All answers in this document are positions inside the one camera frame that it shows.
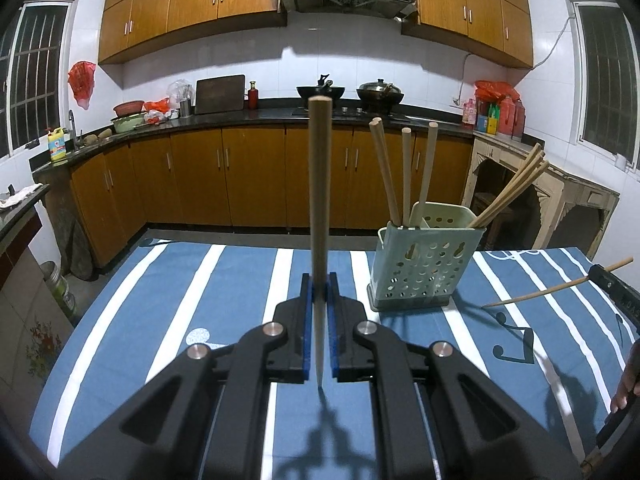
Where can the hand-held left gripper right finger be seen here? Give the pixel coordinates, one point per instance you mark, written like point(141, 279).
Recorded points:
point(333, 330)

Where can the green perforated chopstick holder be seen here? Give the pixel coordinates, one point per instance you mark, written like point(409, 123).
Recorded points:
point(425, 265)

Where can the white cloth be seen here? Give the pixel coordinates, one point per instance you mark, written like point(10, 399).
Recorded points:
point(17, 196)

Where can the pink bottle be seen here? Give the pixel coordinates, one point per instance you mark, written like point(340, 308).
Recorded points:
point(469, 114)

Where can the green basin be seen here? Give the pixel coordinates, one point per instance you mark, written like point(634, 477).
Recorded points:
point(127, 124)

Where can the large red bottle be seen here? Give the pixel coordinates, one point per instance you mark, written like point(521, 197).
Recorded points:
point(512, 119)

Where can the wooden upper cabinets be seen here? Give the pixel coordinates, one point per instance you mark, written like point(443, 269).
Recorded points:
point(190, 5)
point(475, 10)

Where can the red and white plastic bag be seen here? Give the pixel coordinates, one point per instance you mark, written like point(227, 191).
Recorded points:
point(159, 112)

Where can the yellow detergent bottle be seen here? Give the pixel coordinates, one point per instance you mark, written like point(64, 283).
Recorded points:
point(57, 147)

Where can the clear plastic bag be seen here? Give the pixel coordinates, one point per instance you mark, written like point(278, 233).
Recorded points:
point(180, 90)

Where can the person's right hand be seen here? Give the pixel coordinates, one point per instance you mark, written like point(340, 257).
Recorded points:
point(627, 385)

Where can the hanging red plastic bag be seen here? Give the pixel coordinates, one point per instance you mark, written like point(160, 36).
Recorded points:
point(81, 82)

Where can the metal faucet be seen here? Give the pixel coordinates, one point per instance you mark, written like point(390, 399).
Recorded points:
point(72, 127)

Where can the dark screened window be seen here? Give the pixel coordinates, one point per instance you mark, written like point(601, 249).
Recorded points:
point(607, 80)

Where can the steel cup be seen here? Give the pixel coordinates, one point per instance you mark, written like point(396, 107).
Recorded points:
point(185, 109)

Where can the green bottles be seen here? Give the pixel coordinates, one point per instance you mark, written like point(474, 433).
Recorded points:
point(489, 120)

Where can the blue striped tablecloth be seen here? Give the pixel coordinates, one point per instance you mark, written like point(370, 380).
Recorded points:
point(165, 320)

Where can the pink basin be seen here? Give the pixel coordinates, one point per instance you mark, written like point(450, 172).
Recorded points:
point(129, 108)

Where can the barred window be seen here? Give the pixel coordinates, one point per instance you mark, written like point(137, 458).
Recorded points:
point(35, 75)

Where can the dark wooden cutting board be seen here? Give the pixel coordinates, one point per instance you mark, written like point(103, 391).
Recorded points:
point(220, 94)

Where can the gas stove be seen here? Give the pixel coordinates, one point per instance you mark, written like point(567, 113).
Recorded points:
point(350, 112)

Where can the carved wooden side cabinet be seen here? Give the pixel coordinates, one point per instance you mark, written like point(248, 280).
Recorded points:
point(565, 195)

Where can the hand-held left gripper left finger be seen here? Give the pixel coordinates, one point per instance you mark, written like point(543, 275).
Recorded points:
point(306, 330)

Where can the wooden lower kitchen cabinets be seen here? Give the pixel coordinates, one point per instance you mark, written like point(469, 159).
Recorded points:
point(200, 180)

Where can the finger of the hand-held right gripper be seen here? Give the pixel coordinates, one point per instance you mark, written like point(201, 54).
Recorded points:
point(620, 295)

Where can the black lidded wok right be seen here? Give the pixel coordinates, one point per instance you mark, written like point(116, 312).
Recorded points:
point(380, 91)

